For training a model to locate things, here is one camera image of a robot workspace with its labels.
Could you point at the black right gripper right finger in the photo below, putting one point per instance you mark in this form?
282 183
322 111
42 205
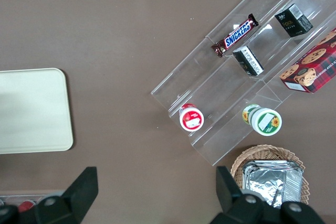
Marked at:
236 208

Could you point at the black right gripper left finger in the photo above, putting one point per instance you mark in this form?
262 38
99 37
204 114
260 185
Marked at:
76 200

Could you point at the light wicker basket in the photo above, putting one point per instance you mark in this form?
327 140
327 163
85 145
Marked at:
262 151

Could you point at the beige plastic tray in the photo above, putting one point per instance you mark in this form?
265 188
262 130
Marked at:
31 108

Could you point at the clear acrylic bottle rack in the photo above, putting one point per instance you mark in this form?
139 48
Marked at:
52 197

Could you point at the stack of foil containers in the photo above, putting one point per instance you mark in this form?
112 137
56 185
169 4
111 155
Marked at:
270 179

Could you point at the red cola bottle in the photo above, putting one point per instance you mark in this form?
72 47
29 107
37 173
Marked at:
26 205

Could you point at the green lid sunflower cup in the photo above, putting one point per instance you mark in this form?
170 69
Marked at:
266 121

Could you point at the red lid yogurt cup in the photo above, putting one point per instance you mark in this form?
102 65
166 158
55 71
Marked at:
191 119

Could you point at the clear acrylic stepped shelf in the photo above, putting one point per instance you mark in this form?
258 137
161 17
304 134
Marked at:
210 77

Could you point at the small black box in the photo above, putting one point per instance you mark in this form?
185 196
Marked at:
248 61
292 22

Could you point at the red tartan cookie box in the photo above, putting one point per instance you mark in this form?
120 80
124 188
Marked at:
315 69

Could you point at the Snickers chocolate bar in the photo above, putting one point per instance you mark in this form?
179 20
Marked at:
236 35

